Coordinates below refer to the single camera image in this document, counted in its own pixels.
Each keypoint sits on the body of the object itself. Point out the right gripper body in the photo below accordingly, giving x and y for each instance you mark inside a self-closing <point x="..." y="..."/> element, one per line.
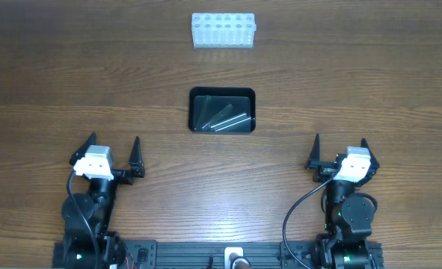
<point x="319" y="170"/>

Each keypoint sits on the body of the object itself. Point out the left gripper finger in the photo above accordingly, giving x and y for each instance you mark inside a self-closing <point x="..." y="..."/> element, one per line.
<point x="136" y="158"/>
<point x="81" y="149"/>

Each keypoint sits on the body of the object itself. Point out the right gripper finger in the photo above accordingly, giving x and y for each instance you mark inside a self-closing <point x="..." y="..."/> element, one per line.
<point x="315" y="153"/>
<point x="372" y="157"/>

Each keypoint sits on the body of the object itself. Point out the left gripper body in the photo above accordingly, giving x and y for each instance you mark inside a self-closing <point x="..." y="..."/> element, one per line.
<point x="127" y="175"/>

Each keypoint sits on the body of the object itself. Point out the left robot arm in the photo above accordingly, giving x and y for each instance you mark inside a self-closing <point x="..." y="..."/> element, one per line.
<point x="93" y="216"/>

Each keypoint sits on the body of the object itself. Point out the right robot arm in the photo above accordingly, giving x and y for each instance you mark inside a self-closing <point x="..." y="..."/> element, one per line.
<point x="349" y="216"/>

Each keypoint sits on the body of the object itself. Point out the black tray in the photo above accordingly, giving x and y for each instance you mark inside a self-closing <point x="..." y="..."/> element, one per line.
<point x="243" y="93"/>

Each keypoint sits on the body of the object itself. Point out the white test tube rack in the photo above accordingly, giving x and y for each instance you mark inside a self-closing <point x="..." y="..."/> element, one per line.
<point x="224" y="35"/>

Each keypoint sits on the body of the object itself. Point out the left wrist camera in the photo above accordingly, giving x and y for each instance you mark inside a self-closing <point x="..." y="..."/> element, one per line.
<point x="95" y="164"/>

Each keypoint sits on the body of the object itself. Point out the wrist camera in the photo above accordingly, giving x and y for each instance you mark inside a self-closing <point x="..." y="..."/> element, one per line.
<point x="353" y="164"/>
<point x="95" y="164"/>

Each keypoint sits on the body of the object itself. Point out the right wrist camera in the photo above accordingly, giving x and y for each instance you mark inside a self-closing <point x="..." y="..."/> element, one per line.
<point x="353" y="164"/>

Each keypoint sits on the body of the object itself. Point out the mounting rail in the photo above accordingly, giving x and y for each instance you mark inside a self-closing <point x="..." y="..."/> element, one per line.
<point x="190" y="254"/>

